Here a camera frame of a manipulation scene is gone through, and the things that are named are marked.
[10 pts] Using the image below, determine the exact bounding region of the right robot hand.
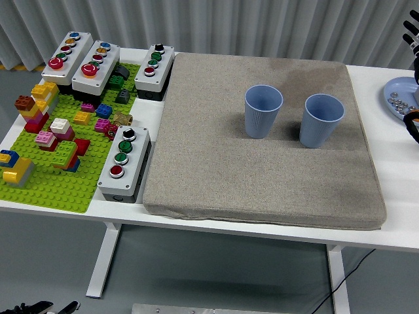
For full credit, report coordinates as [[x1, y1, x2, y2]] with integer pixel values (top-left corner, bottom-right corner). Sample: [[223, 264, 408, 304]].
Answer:
[[403, 9, 419, 86]]

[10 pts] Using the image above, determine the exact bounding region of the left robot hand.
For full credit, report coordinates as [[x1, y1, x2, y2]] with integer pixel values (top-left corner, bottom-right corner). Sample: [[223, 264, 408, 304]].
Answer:
[[0, 300, 81, 314]]

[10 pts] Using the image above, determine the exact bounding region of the blue ribbed plastic cup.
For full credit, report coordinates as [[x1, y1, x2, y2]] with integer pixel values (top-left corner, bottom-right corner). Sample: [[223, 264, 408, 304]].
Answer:
[[299, 93, 345, 149], [244, 84, 284, 140]]

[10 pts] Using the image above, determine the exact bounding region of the light blue plate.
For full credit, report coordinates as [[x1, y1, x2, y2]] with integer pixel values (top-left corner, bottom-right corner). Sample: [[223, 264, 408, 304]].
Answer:
[[383, 77, 419, 127]]

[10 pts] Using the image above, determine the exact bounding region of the white table leg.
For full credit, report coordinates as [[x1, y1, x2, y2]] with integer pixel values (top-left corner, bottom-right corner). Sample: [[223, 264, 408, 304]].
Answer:
[[326, 244, 351, 314], [85, 222, 122, 299]]

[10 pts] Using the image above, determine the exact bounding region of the green studded baseplate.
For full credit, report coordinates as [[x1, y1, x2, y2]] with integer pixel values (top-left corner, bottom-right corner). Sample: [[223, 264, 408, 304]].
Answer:
[[0, 61, 142, 215]]

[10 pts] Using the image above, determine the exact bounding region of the yellow and grey brick stack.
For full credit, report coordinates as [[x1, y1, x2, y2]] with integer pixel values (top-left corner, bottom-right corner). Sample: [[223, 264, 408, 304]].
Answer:
[[2, 157, 35, 189]]

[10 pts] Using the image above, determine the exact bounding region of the blue and yellow brick stack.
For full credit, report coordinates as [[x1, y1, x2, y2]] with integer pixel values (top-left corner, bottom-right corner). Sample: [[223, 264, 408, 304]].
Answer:
[[0, 149, 20, 169]]

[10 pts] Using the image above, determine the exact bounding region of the green orange blue brick stack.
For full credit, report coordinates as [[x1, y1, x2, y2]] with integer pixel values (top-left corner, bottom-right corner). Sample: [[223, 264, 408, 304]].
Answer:
[[50, 140, 81, 173]]

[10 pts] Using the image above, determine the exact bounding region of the red toy brick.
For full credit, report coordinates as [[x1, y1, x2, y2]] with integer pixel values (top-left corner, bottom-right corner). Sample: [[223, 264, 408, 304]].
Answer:
[[74, 138, 92, 156]]

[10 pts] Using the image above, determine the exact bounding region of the pink and red brick stack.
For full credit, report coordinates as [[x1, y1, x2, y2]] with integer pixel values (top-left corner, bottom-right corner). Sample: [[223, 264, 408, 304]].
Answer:
[[34, 130, 59, 152]]

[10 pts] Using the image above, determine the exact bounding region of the white and pink brick stack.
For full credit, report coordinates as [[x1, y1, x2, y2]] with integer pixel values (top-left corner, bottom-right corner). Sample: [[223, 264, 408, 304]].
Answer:
[[50, 118, 76, 142]]

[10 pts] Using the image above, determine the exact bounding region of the grey four-button control box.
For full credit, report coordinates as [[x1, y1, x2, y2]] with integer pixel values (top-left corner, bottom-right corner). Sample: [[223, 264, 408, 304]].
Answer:
[[97, 124, 153, 204], [134, 43, 175, 102]]

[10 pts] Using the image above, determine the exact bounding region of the grey pleated curtain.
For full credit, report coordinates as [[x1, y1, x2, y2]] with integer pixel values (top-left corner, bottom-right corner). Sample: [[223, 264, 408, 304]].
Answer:
[[0, 0, 419, 72]]

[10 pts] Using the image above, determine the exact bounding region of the yellow toy brick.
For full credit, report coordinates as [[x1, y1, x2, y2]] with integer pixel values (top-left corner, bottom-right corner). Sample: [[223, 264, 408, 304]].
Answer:
[[73, 111, 92, 126]]

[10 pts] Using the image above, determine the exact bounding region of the multicolour brick tower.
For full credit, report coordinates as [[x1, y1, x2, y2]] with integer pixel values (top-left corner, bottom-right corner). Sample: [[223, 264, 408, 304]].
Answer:
[[14, 81, 60, 134]]

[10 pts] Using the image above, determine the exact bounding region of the brass valve fitting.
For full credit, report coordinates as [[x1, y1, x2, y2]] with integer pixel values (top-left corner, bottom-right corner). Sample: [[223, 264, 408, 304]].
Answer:
[[113, 111, 134, 127]]

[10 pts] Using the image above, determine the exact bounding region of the blue toy brick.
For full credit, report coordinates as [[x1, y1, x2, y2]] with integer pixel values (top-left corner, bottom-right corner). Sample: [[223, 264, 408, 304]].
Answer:
[[95, 103, 113, 119]]

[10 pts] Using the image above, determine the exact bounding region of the grey-brown fabric mat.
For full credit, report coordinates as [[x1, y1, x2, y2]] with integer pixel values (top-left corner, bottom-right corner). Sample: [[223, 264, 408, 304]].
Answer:
[[143, 52, 388, 231]]

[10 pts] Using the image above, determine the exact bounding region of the grey five-button control box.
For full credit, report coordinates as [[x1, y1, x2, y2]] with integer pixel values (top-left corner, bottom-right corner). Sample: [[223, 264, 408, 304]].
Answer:
[[71, 40, 121, 105], [41, 31, 95, 95]]

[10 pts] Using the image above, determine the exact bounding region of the red valve handle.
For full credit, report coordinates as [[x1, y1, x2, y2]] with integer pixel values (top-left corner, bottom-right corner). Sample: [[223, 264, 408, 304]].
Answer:
[[103, 123, 119, 141]]

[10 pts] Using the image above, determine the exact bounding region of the black floor cable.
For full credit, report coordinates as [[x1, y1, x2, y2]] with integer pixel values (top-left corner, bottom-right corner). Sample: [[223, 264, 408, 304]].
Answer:
[[310, 248, 376, 314]]

